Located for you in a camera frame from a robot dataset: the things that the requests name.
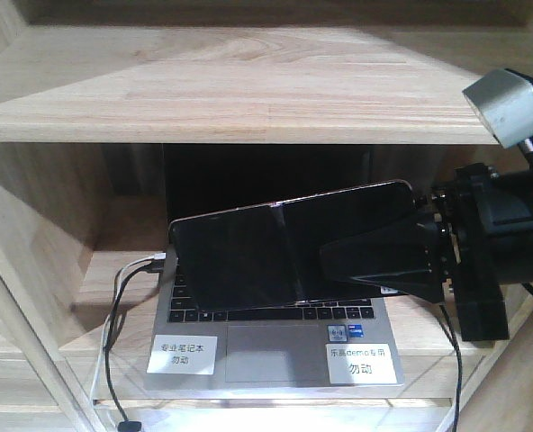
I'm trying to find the black laptop cable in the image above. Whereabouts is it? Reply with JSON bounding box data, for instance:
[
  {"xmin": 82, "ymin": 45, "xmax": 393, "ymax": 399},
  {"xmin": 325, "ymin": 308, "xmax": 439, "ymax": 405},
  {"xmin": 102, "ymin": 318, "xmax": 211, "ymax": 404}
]
[
  {"xmin": 102, "ymin": 260, "xmax": 164, "ymax": 432},
  {"xmin": 437, "ymin": 303, "xmax": 464, "ymax": 432}
]

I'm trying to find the white laptop cable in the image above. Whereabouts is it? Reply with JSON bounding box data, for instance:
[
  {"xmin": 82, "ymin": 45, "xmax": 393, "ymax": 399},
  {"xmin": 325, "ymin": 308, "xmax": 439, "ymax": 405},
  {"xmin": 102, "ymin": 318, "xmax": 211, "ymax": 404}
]
[{"xmin": 88, "ymin": 252, "xmax": 167, "ymax": 432}]

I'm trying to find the silver laptop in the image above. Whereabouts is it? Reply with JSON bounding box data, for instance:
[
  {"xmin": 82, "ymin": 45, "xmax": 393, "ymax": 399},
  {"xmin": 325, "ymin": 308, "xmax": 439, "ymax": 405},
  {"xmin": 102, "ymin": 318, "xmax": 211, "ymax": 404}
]
[{"xmin": 146, "ymin": 144, "xmax": 403, "ymax": 390}]

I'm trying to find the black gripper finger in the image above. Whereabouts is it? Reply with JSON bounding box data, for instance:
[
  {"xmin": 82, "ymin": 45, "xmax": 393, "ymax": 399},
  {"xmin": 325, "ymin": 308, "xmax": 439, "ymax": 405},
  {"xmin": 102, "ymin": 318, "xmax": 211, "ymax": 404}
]
[
  {"xmin": 320, "ymin": 211, "xmax": 444, "ymax": 303},
  {"xmin": 414, "ymin": 191, "xmax": 429, "ymax": 213}
]

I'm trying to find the wooden shelf unit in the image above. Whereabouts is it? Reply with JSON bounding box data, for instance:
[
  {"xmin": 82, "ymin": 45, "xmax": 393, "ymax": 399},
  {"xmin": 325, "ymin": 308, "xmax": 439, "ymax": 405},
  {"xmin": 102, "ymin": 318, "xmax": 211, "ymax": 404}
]
[{"xmin": 0, "ymin": 1, "xmax": 533, "ymax": 431}]

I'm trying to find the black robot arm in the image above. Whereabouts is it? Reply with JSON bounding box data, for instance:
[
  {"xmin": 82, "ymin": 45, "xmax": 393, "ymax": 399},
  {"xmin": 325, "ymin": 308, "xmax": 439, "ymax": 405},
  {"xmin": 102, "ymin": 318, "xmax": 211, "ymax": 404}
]
[{"xmin": 320, "ymin": 70, "xmax": 533, "ymax": 341}]

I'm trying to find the black left laptop cable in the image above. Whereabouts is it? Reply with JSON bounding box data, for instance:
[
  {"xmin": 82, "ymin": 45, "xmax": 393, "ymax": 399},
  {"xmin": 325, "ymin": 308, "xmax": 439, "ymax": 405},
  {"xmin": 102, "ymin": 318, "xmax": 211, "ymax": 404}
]
[{"xmin": 102, "ymin": 260, "xmax": 164, "ymax": 432}]

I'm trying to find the black smartphone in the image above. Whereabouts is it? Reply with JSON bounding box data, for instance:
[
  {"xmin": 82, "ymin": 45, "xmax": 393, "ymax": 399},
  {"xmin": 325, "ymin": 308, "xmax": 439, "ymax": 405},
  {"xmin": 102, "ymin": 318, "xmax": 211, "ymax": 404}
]
[{"xmin": 169, "ymin": 180, "xmax": 416, "ymax": 311}]

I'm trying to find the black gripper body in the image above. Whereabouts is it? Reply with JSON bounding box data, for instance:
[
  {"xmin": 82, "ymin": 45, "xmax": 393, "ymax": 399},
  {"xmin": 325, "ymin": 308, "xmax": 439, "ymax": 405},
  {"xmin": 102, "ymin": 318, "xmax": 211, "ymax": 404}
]
[{"xmin": 433, "ymin": 163, "xmax": 510, "ymax": 341}]

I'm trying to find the black right laptop cable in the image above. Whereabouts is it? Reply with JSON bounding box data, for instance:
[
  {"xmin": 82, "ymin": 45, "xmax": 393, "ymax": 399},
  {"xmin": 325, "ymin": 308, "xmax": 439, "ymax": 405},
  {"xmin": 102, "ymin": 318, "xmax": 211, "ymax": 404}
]
[{"xmin": 437, "ymin": 303, "xmax": 464, "ymax": 432}]

